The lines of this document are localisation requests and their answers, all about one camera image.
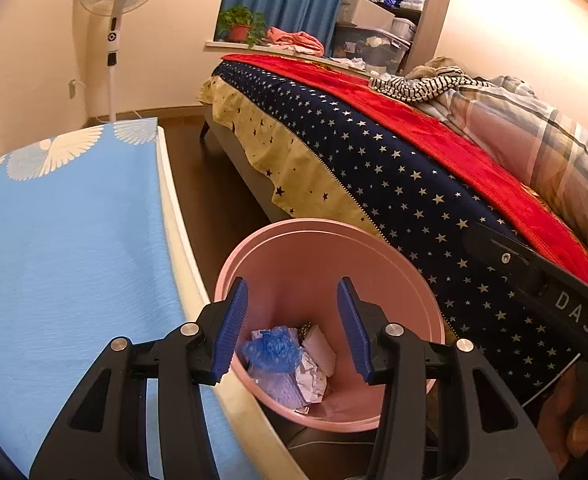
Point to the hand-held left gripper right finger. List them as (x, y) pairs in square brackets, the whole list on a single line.
[(356, 335)]

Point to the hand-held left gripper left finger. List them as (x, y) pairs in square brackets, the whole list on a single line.
[(229, 335)]

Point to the small purple foam piece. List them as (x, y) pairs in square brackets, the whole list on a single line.
[(321, 347)]

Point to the blue plastic glove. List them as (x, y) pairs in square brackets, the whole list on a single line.
[(274, 350)]

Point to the white paper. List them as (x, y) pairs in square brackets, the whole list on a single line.
[(310, 380)]

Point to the long purple foam net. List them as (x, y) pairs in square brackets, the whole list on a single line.
[(279, 387)]

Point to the pink plastic bin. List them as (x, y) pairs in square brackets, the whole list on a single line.
[(294, 270)]

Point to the person's right hand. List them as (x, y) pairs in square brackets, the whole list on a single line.
[(586, 422)]

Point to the plaid quilt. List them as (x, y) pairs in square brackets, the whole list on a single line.
[(538, 145)]

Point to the navy star blanket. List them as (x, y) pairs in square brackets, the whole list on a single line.
[(398, 170)]

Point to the blue table cloth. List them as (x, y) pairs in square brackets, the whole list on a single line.
[(74, 260)]

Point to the yellow star bed sheet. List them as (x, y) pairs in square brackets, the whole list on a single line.
[(279, 160)]

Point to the red blanket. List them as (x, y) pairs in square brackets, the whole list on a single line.
[(423, 125)]

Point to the striped garment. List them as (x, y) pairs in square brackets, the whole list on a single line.
[(413, 87)]

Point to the beige cloth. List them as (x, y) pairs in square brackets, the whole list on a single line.
[(436, 67)]

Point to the white cloth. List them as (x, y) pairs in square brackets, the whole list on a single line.
[(353, 63)]

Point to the clear storage bin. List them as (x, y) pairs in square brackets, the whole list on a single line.
[(368, 50)]

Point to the small white lidded container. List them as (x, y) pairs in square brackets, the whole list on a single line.
[(403, 29)]

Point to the wooden bookshelf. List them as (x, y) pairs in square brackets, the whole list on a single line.
[(436, 15)]

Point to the pink clothes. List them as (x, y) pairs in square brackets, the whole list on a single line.
[(296, 40)]

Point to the potted green plant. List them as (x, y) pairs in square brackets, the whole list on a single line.
[(239, 27)]

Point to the white cardboard box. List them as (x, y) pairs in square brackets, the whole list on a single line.
[(366, 14)]

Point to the white standing fan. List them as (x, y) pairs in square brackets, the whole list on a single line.
[(114, 20)]

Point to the grey bed frame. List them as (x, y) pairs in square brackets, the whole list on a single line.
[(239, 155)]

